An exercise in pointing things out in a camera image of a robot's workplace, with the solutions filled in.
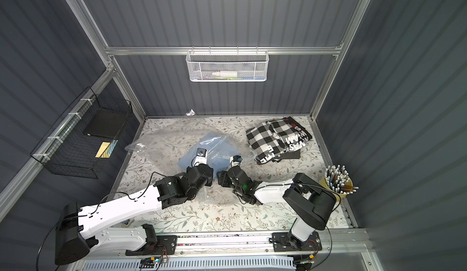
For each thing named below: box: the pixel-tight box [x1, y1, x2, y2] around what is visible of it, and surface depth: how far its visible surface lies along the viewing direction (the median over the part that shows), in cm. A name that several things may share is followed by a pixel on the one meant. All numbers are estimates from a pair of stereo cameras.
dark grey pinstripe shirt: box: [256, 148, 301, 165], surface depth 95 cm
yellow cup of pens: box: [320, 164, 360, 198], surface depth 75 cm
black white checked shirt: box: [245, 118, 309, 163], surface depth 95 cm
